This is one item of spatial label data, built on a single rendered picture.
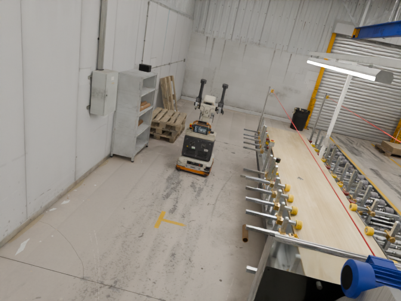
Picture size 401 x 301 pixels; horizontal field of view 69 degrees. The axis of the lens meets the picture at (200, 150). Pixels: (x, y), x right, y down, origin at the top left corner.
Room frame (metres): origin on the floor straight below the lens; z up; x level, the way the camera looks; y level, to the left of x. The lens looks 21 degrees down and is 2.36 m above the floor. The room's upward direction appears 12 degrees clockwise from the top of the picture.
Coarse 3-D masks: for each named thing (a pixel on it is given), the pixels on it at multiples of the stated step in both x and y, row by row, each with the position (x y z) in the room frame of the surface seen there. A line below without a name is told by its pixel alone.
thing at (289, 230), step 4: (268, 140) 5.52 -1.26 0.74; (276, 176) 3.87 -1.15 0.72; (280, 188) 3.44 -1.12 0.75; (280, 200) 3.25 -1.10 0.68; (284, 200) 3.10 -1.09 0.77; (284, 212) 2.94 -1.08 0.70; (284, 216) 2.89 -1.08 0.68; (288, 216) 2.75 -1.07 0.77; (288, 224) 2.66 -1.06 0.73; (288, 228) 2.61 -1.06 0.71; (288, 232) 2.57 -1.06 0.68; (292, 232) 2.46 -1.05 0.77
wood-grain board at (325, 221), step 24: (288, 144) 4.99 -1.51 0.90; (288, 168) 3.80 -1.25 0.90; (312, 168) 4.00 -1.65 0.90; (288, 192) 3.05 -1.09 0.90; (312, 192) 3.18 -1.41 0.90; (312, 216) 2.61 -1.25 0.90; (336, 216) 2.72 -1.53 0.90; (312, 240) 2.19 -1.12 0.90; (336, 240) 2.27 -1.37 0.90; (360, 240) 2.35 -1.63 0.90
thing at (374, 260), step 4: (368, 256) 0.77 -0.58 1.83; (372, 256) 0.76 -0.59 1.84; (376, 256) 0.77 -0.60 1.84; (368, 260) 0.76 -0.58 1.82; (372, 260) 0.75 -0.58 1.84; (376, 260) 0.75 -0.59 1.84; (380, 260) 0.75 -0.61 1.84; (384, 260) 0.76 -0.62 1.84; (388, 260) 0.76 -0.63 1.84; (392, 260) 0.76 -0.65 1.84; (376, 264) 0.73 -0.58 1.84; (380, 264) 0.73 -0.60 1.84; (384, 264) 0.74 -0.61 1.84; (388, 264) 0.74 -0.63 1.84; (392, 264) 0.75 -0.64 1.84; (392, 268) 0.73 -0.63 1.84; (396, 268) 0.73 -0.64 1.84
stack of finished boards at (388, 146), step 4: (384, 144) 9.50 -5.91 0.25; (388, 144) 9.33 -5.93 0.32; (392, 144) 9.44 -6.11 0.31; (396, 144) 9.57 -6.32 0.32; (388, 148) 9.19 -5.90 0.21; (392, 148) 9.02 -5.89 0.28; (396, 148) 8.97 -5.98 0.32; (400, 148) 9.08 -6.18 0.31; (392, 152) 8.95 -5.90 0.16; (396, 152) 8.94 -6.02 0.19; (400, 152) 8.94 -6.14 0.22
